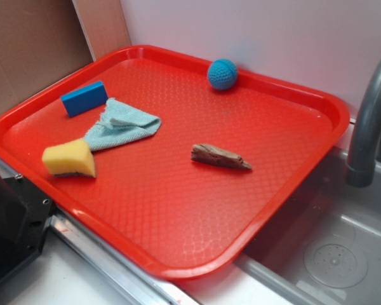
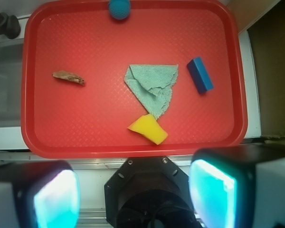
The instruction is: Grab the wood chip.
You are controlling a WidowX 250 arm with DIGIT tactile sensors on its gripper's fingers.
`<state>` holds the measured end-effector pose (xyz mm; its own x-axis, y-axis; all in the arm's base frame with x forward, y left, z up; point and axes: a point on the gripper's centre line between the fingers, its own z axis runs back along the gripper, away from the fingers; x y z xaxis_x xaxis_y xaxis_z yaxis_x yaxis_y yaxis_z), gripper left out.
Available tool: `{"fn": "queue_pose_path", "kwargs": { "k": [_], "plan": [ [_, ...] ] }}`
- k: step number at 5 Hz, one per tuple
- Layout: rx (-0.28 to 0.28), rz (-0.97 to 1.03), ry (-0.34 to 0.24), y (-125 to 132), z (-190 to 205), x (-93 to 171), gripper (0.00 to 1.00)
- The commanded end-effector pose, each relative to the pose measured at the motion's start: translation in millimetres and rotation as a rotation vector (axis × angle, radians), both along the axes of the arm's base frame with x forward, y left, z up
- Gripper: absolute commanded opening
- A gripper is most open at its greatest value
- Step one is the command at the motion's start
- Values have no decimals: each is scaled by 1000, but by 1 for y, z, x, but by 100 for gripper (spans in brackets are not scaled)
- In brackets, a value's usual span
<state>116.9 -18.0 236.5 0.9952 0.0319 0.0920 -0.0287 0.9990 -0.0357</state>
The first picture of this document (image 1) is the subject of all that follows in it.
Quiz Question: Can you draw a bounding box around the brown wood chip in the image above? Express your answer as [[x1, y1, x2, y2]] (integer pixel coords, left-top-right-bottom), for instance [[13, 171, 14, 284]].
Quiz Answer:
[[190, 144, 253, 170]]

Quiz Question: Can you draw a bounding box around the light blue cloth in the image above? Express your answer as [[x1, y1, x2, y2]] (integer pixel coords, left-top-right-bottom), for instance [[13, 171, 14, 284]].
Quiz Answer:
[[83, 98, 161, 151]]

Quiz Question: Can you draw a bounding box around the blue rectangular block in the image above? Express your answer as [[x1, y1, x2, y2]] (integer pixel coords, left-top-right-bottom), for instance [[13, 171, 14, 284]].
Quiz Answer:
[[60, 81, 109, 118]]

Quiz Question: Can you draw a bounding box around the blue textured ball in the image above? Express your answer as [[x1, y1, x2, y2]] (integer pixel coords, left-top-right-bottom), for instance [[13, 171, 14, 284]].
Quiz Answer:
[[207, 58, 238, 90]]

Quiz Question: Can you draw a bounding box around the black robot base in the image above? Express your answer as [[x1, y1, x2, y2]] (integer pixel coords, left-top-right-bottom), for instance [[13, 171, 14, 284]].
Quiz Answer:
[[0, 176, 55, 286]]

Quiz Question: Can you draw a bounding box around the brown cardboard panel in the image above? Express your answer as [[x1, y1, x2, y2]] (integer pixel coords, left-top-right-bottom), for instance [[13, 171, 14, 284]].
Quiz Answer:
[[0, 1, 131, 114]]

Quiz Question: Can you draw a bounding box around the red plastic tray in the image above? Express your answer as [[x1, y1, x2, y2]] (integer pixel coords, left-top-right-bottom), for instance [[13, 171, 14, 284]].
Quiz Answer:
[[0, 46, 350, 280]]

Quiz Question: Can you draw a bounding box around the grey faucet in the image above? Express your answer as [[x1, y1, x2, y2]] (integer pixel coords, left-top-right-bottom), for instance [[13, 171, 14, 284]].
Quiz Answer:
[[345, 61, 381, 187]]

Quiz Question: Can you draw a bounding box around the yellow sponge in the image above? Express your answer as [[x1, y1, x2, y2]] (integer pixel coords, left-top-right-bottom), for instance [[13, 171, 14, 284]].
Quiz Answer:
[[41, 139, 96, 178]]

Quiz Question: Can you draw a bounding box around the grey plastic sink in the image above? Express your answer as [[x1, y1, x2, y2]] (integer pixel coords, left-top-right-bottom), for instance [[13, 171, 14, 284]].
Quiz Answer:
[[177, 146, 381, 305]]

